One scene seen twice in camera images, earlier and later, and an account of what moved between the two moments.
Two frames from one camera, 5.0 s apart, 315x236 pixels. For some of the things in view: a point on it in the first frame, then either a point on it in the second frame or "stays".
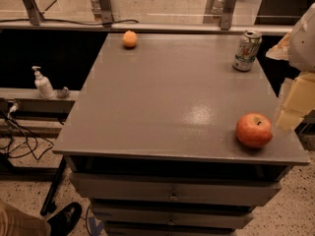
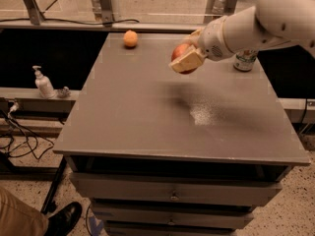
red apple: x=254 y=130 → x=178 y=49
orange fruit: x=129 y=38 stays
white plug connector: x=14 y=107 stays
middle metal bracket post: x=105 y=5 stays
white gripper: x=304 y=46 → x=212 y=40
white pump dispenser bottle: x=43 y=85 stays
